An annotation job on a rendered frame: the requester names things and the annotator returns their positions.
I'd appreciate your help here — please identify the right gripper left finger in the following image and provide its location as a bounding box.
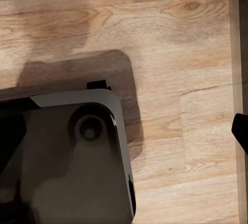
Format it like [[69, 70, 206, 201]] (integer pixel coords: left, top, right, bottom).
[[0, 114, 27, 175]]

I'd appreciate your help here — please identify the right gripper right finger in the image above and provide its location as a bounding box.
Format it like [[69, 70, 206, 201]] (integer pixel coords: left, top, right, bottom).
[[231, 113, 248, 155]]

